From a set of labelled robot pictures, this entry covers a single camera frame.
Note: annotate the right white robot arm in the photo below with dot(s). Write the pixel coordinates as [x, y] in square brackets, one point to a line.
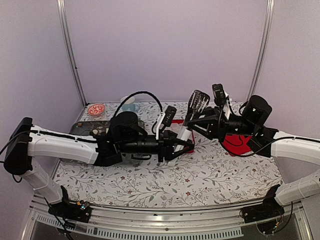
[264, 141]

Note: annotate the right aluminium frame post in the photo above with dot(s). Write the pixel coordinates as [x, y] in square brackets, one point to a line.
[270, 4]

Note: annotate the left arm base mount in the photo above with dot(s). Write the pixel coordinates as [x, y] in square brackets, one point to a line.
[80, 211]

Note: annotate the red box lid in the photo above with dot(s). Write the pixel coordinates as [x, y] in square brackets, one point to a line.
[237, 144]

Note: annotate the front aluminium rail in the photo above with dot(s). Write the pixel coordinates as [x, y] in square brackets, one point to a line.
[210, 222]

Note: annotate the red chocolate box base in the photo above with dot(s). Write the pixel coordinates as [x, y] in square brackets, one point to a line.
[183, 133]

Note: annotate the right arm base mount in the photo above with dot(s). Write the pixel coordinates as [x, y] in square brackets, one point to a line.
[269, 208]

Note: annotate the red patterned small bowl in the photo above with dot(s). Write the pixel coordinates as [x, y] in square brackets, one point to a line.
[96, 109]

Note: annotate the light blue mug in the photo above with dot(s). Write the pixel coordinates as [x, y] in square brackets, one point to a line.
[130, 105]

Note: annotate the left aluminium frame post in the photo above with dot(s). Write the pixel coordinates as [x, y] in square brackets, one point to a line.
[70, 52]

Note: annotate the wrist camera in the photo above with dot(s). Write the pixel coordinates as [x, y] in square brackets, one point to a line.
[170, 113]
[219, 94]

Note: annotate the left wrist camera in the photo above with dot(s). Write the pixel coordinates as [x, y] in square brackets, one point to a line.
[170, 113]

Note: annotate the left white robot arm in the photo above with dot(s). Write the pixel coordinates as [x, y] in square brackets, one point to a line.
[124, 136]

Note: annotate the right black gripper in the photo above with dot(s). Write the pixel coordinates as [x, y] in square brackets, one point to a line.
[217, 128]

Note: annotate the green floral tray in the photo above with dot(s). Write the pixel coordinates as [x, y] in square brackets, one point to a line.
[85, 128]

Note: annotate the aluminium frame post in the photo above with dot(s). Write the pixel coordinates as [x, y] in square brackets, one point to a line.
[270, 4]
[70, 52]

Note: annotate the floral tablecloth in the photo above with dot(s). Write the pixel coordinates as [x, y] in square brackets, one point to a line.
[207, 176]

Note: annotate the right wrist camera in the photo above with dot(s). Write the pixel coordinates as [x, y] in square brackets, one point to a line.
[219, 94]

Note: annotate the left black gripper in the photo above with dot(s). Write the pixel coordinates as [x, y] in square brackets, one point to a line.
[166, 141]

